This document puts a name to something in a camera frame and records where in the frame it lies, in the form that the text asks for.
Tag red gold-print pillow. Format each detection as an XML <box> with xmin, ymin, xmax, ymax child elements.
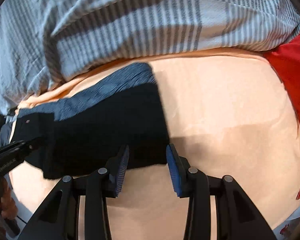
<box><xmin>262</xmin><ymin>26</ymin><xmax>300</xmax><ymax>201</ymax></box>

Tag person's left hand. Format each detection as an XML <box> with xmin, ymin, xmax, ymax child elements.
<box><xmin>0</xmin><ymin>176</ymin><xmax>18</xmax><ymax>222</ymax></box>

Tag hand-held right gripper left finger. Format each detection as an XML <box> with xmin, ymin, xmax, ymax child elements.
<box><xmin>17</xmin><ymin>144</ymin><xmax>130</xmax><ymax>240</ymax></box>

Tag dark grey jacket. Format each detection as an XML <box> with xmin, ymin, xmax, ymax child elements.
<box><xmin>0</xmin><ymin>105</ymin><xmax>18</xmax><ymax>153</ymax></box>

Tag white red-print cloth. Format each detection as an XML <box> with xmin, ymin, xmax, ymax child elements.
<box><xmin>272</xmin><ymin>215</ymin><xmax>299</xmax><ymax>240</ymax></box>

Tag black trousers with blue band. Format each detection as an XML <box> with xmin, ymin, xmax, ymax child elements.
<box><xmin>17</xmin><ymin>62</ymin><xmax>158</xmax><ymax>123</ymax></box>

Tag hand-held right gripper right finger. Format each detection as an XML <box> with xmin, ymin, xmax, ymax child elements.
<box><xmin>166</xmin><ymin>144</ymin><xmax>277</xmax><ymax>240</ymax></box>

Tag black pants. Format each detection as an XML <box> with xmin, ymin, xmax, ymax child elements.
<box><xmin>10</xmin><ymin>76</ymin><xmax>172</xmax><ymax>180</ymax></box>

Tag grey striped quilt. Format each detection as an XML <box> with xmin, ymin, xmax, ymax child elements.
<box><xmin>0</xmin><ymin>0</ymin><xmax>300</xmax><ymax>117</ymax></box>

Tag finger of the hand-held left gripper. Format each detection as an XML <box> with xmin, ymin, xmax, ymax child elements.
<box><xmin>14</xmin><ymin>135</ymin><xmax>49</xmax><ymax>156</ymax></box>

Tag peach bed sheet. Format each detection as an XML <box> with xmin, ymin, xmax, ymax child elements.
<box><xmin>7</xmin><ymin>47</ymin><xmax>300</xmax><ymax>240</ymax></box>

